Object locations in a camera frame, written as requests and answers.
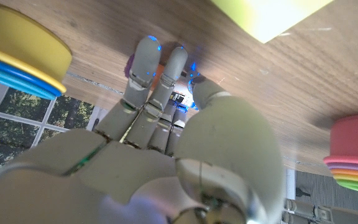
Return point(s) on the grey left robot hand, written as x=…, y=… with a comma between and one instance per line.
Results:
x=337, y=216

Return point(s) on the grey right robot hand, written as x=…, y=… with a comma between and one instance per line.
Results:
x=135, y=174

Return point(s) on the glue stick with orange cap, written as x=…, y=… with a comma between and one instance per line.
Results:
x=179, y=97

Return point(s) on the yellow sticky note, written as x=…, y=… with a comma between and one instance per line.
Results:
x=269, y=15

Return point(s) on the orange stacking cup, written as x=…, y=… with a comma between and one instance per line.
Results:
x=357, y=173

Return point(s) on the purple stacking cup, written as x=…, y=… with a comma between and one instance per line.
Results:
x=356, y=167

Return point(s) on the pink stacking cup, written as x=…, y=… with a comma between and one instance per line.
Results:
x=356, y=140

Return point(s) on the printed window backdrop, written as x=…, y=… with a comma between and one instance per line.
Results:
x=17, y=124

